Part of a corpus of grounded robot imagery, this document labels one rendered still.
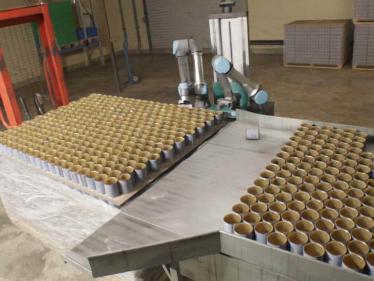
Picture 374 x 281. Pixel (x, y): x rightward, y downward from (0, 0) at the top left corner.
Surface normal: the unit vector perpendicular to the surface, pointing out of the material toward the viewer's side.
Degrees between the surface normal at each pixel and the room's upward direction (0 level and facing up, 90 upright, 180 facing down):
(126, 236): 0
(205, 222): 0
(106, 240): 0
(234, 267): 90
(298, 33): 91
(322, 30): 88
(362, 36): 88
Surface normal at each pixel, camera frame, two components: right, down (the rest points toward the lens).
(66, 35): 0.82, 0.14
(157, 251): 0.17, 0.38
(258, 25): -0.58, 0.40
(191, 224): -0.12, -0.91
